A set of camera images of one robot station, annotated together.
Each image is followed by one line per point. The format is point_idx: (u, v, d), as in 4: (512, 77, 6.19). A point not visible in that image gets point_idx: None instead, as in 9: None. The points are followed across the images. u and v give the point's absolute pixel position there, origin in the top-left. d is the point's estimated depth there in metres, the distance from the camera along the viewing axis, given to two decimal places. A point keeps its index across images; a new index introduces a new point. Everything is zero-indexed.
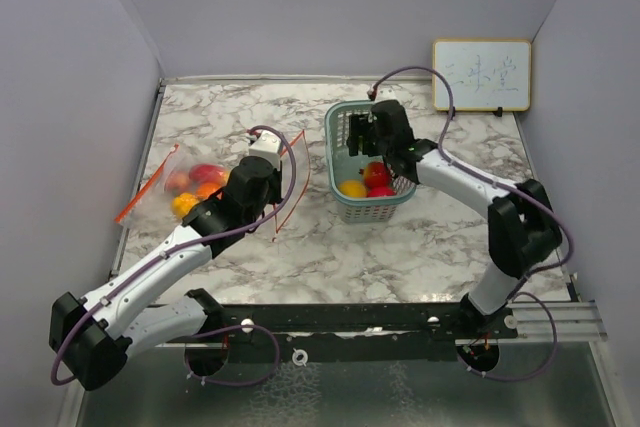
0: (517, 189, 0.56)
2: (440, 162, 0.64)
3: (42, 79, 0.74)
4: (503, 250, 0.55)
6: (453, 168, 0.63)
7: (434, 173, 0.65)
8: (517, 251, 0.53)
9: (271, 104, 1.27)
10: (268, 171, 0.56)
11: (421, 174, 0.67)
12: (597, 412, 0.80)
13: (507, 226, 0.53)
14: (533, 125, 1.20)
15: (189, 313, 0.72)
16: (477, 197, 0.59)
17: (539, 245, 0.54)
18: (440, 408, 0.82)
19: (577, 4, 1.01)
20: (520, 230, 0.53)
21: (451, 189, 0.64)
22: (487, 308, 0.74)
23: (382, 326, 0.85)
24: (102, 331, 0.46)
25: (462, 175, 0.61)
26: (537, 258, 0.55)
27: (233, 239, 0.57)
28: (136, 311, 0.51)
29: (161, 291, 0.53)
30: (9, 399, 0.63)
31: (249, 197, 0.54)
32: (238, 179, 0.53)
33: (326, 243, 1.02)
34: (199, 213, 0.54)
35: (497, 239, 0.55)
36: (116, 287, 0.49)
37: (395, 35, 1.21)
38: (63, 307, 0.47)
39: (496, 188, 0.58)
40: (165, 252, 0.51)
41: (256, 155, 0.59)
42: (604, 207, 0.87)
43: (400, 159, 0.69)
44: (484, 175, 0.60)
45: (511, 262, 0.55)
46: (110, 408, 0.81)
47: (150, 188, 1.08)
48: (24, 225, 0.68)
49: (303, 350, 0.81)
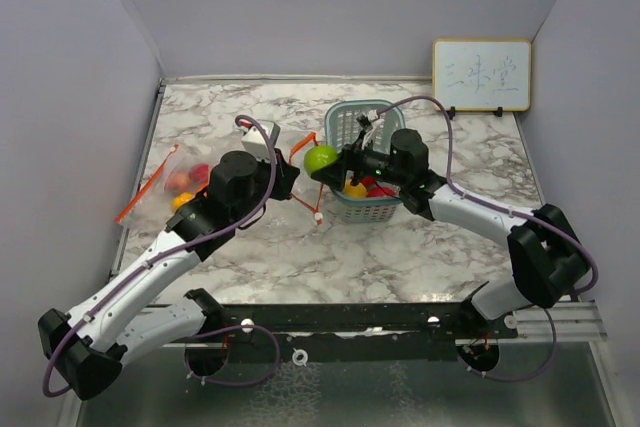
0: (534, 216, 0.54)
2: (454, 195, 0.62)
3: (41, 78, 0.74)
4: (530, 282, 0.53)
6: (466, 201, 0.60)
7: (449, 208, 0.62)
8: (548, 281, 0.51)
9: (271, 104, 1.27)
10: (250, 168, 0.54)
11: (435, 210, 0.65)
12: (597, 411, 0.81)
13: (533, 259, 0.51)
14: (533, 125, 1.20)
15: (188, 315, 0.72)
16: (496, 230, 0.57)
17: (567, 273, 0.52)
18: (440, 407, 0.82)
19: (578, 3, 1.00)
20: (545, 257, 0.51)
21: (466, 221, 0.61)
22: (491, 315, 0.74)
23: (382, 326, 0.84)
24: (85, 347, 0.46)
25: (476, 208, 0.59)
26: (568, 285, 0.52)
27: (221, 240, 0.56)
28: (123, 323, 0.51)
29: (148, 302, 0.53)
30: (9, 399, 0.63)
31: (233, 196, 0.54)
32: (219, 179, 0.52)
33: (326, 243, 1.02)
34: (185, 215, 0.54)
35: (523, 273, 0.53)
36: (100, 302, 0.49)
37: (395, 35, 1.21)
38: (48, 324, 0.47)
39: (513, 217, 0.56)
40: (148, 262, 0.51)
41: (240, 149, 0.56)
42: (604, 207, 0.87)
43: (414, 197, 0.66)
44: (499, 204, 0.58)
45: (544, 293, 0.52)
46: (111, 408, 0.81)
47: (150, 189, 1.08)
48: (23, 226, 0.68)
49: (302, 350, 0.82)
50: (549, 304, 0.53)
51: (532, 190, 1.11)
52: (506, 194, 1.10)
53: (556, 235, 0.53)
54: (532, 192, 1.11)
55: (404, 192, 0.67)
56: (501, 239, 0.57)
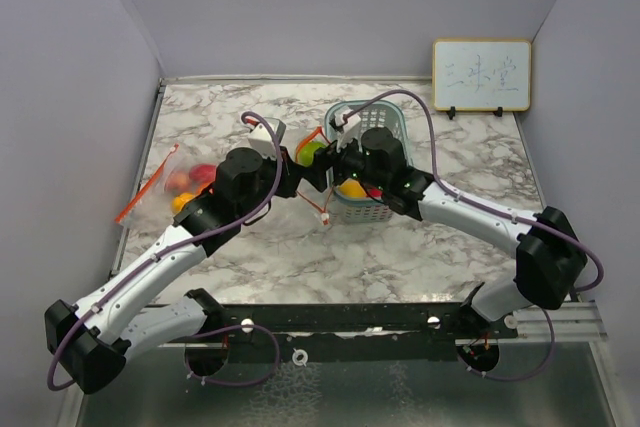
0: (537, 222, 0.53)
2: (446, 197, 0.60)
3: (41, 78, 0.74)
4: (533, 286, 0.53)
6: (460, 203, 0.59)
7: (441, 210, 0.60)
8: (552, 286, 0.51)
9: (270, 104, 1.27)
10: (255, 165, 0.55)
11: (423, 211, 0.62)
12: (597, 411, 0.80)
13: (540, 266, 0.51)
14: (533, 125, 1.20)
15: (189, 314, 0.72)
16: (496, 235, 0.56)
17: (569, 274, 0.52)
18: (440, 408, 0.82)
19: (578, 3, 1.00)
20: (550, 261, 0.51)
21: (461, 224, 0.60)
22: (491, 315, 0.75)
23: (382, 326, 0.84)
24: (93, 338, 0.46)
25: (475, 212, 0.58)
26: (568, 284, 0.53)
27: (227, 237, 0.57)
28: (130, 316, 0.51)
29: (155, 295, 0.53)
30: (10, 399, 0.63)
31: (239, 193, 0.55)
32: (226, 176, 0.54)
33: (326, 243, 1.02)
34: (191, 211, 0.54)
35: (526, 277, 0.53)
36: (107, 293, 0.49)
37: (396, 35, 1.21)
38: (56, 314, 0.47)
39: (516, 223, 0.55)
40: (156, 254, 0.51)
41: (245, 146, 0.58)
42: (604, 207, 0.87)
43: (398, 197, 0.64)
44: (500, 209, 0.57)
45: (547, 295, 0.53)
46: (111, 408, 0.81)
47: (150, 189, 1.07)
48: (24, 225, 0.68)
49: (303, 350, 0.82)
50: (552, 305, 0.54)
51: (532, 190, 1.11)
52: (506, 194, 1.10)
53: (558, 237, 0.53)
54: (532, 192, 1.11)
55: (387, 195, 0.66)
56: (505, 245, 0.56)
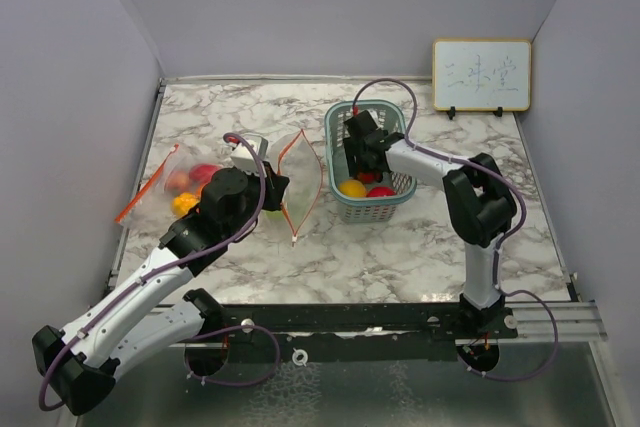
0: (469, 162, 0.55)
2: (405, 148, 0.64)
3: (41, 79, 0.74)
4: (462, 220, 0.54)
6: (416, 152, 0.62)
7: (400, 159, 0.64)
8: (476, 219, 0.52)
9: (270, 104, 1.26)
10: (242, 185, 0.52)
11: (391, 162, 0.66)
12: (597, 412, 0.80)
13: (460, 195, 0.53)
14: (533, 125, 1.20)
15: (185, 319, 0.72)
16: (437, 176, 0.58)
17: (495, 215, 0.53)
18: (440, 408, 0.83)
19: (578, 2, 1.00)
20: (474, 197, 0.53)
21: (416, 174, 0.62)
22: (483, 303, 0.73)
23: (382, 326, 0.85)
24: (80, 364, 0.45)
25: (424, 157, 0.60)
26: (494, 226, 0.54)
27: (215, 256, 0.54)
28: (117, 338, 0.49)
29: (143, 316, 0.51)
30: (9, 399, 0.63)
31: (225, 214, 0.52)
32: (210, 198, 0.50)
33: (327, 243, 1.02)
34: (177, 232, 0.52)
35: (454, 211, 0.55)
36: (93, 317, 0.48)
37: (395, 35, 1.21)
38: (42, 340, 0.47)
39: (451, 164, 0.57)
40: (141, 279, 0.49)
41: (230, 166, 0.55)
42: (604, 207, 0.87)
43: (372, 151, 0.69)
44: (442, 153, 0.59)
45: (470, 230, 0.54)
46: (111, 408, 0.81)
47: (150, 189, 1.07)
48: (23, 225, 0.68)
49: (303, 350, 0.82)
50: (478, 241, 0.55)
51: (532, 190, 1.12)
52: None
53: (484, 174, 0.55)
54: (532, 192, 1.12)
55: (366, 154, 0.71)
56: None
